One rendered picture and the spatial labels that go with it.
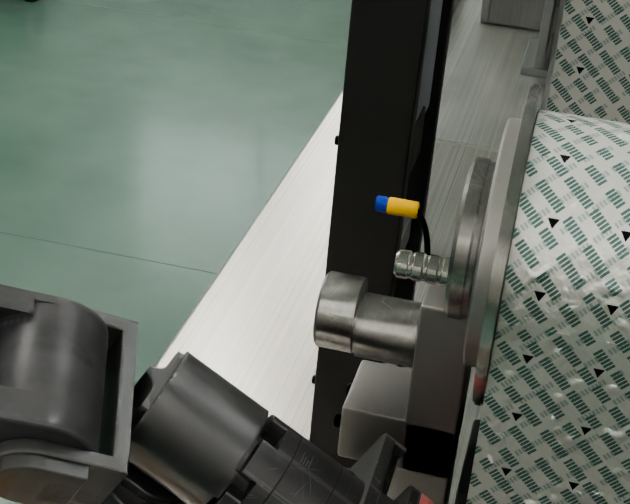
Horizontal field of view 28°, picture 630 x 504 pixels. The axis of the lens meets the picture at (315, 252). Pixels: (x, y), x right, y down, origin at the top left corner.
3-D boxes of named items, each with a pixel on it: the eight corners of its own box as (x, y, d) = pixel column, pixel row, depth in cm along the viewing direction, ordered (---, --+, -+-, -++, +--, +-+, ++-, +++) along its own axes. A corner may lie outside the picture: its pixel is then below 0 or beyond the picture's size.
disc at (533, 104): (499, 293, 67) (543, 35, 60) (508, 295, 67) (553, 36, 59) (458, 471, 55) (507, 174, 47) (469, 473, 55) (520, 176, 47)
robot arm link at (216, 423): (128, 398, 54) (184, 317, 59) (70, 469, 59) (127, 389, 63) (255, 491, 55) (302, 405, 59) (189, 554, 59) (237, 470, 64)
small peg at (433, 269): (398, 243, 59) (391, 271, 58) (457, 254, 58) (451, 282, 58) (399, 253, 60) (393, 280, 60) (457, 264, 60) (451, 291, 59)
